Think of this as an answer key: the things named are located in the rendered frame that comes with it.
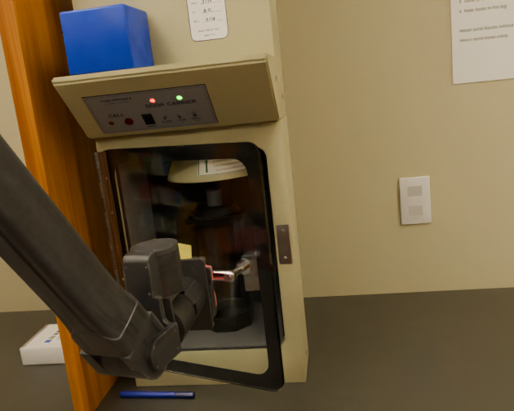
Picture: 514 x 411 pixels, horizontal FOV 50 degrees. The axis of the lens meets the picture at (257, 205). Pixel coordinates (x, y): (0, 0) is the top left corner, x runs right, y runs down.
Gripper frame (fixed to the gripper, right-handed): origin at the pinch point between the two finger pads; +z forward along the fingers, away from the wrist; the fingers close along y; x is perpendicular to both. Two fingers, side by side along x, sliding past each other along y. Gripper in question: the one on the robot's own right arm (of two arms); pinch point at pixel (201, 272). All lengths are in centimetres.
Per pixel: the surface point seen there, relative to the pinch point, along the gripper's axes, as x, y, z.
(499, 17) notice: -58, 35, 56
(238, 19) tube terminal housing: -8.0, 37.0, 12.2
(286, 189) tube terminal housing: -12.8, 9.4, 12.3
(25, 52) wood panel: 23.8, 35.5, 3.7
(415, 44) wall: -40, 32, 56
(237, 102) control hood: -7.3, 24.6, 6.1
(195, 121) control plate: 0.0, 22.4, 8.1
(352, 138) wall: -24, 12, 56
